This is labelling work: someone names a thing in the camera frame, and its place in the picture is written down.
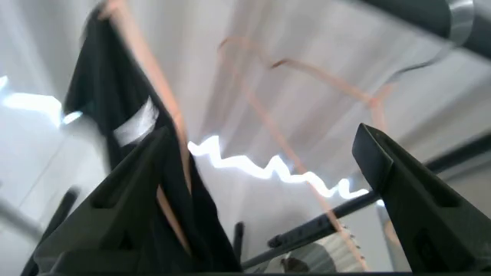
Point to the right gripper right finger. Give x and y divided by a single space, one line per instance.
433 222

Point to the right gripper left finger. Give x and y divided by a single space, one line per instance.
107 230

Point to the black garment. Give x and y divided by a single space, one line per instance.
111 84

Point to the pink clothes hanger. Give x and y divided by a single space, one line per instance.
152 73
265 119

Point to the white laundry basket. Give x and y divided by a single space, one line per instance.
337 249

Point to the black clothes rack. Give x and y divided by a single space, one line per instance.
307 230

